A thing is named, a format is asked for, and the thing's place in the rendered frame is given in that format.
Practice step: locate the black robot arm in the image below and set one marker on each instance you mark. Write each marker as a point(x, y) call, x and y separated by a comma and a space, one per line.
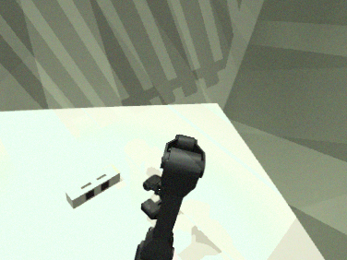
point(183, 163)

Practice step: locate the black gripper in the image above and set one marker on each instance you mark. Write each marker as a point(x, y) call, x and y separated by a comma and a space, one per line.
point(150, 207)

